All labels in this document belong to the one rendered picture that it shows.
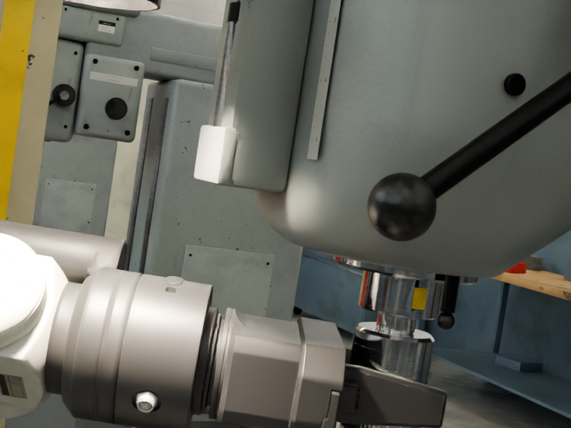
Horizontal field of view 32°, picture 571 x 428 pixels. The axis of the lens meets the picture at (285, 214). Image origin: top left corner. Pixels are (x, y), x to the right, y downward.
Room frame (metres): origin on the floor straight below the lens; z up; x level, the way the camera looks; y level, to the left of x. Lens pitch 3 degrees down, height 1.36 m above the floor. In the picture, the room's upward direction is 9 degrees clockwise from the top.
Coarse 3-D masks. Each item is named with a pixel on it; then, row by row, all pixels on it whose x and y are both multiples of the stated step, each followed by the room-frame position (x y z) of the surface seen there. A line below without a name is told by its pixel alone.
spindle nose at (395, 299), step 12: (372, 276) 0.57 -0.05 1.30; (384, 276) 0.56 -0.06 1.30; (360, 288) 0.58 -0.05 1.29; (372, 288) 0.57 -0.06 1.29; (384, 288) 0.56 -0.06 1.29; (396, 288) 0.56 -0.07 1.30; (408, 288) 0.56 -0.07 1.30; (432, 288) 0.56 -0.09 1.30; (360, 300) 0.58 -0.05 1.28; (372, 300) 0.57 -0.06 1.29; (384, 300) 0.56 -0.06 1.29; (396, 300) 0.56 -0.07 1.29; (408, 300) 0.56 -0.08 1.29; (432, 300) 0.57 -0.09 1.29; (384, 312) 0.56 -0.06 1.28; (396, 312) 0.56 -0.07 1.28; (408, 312) 0.56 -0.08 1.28; (420, 312) 0.56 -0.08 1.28; (432, 312) 0.57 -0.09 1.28
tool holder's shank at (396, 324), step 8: (376, 320) 0.58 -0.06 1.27; (384, 320) 0.57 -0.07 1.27; (392, 320) 0.57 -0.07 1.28; (400, 320) 0.57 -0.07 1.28; (408, 320) 0.57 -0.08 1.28; (416, 320) 0.58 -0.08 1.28; (384, 328) 0.57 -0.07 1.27; (392, 328) 0.57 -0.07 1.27; (400, 328) 0.57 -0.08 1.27; (408, 328) 0.57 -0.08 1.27
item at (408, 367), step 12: (360, 348) 0.57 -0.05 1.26; (360, 360) 0.57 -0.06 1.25; (372, 360) 0.56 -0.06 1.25; (384, 360) 0.56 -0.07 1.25; (396, 360) 0.56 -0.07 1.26; (408, 360) 0.56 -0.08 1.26; (420, 360) 0.56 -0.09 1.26; (384, 372) 0.56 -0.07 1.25; (396, 372) 0.56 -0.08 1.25; (408, 372) 0.56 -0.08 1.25; (420, 372) 0.57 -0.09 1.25
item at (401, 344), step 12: (360, 324) 0.58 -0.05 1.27; (372, 324) 0.59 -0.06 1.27; (360, 336) 0.57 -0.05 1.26; (372, 336) 0.56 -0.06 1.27; (384, 336) 0.56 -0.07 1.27; (396, 336) 0.56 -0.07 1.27; (408, 336) 0.57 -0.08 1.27; (420, 336) 0.57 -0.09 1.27; (372, 348) 0.56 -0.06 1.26; (384, 348) 0.56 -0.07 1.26; (396, 348) 0.56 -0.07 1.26; (408, 348) 0.56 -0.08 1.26; (420, 348) 0.56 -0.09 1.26; (432, 348) 0.58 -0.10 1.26
